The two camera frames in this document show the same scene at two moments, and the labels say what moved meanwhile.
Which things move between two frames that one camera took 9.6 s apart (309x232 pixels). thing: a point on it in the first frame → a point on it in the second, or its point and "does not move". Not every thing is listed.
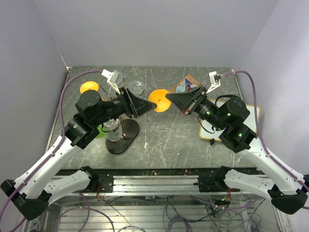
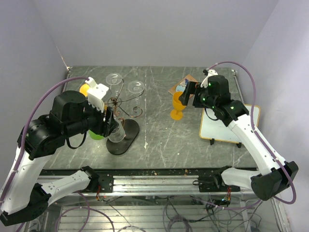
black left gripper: x=133 y=106 → x=103 y=128
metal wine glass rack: x=131 y=129 does not move
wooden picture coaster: x=188 y=84 does not move
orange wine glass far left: x=89 y=85 does not move
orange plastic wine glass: x=158 y=97 → x=176 y=114
